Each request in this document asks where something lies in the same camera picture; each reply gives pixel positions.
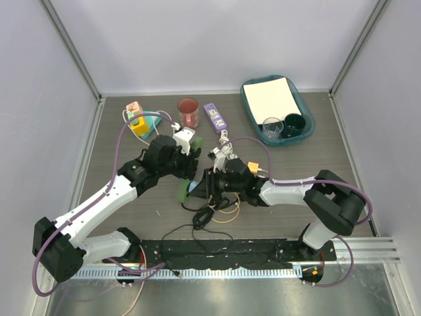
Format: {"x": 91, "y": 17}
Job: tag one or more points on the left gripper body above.
{"x": 180, "y": 164}

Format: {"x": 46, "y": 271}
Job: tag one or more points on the green power strip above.
{"x": 183, "y": 191}

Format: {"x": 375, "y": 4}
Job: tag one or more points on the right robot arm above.
{"x": 336, "y": 204}

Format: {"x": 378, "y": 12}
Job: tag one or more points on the dark green cup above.
{"x": 294, "y": 125}

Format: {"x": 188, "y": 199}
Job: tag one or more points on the white paper sheet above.
{"x": 270, "y": 99}

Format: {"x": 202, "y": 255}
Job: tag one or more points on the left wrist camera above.
{"x": 183, "y": 138}

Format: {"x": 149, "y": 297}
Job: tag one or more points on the purple power strip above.
{"x": 218, "y": 123}

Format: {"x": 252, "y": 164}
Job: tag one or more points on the teal plastic tray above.
{"x": 304, "y": 109}

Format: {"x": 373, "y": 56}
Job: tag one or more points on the pink mug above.
{"x": 188, "y": 109}

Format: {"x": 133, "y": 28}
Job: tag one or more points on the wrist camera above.
{"x": 183, "y": 138}
{"x": 218, "y": 158}

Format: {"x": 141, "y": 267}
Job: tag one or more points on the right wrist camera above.
{"x": 218, "y": 158}

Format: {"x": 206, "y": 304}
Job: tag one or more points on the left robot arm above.
{"x": 66, "y": 240}

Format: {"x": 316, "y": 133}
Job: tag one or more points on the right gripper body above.
{"x": 223, "y": 183}

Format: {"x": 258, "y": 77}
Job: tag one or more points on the blue charger plug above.
{"x": 192, "y": 185}

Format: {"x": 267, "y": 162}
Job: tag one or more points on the black mounting plate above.
{"x": 217, "y": 252}

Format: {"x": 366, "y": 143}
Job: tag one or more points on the clear plastic cup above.
{"x": 272, "y": 128}

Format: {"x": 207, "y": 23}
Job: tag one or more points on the yellow charger plug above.
{"x": 255, "y": 167}

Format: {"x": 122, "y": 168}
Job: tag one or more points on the teal triangular base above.
{"x": 152, "y": 123}

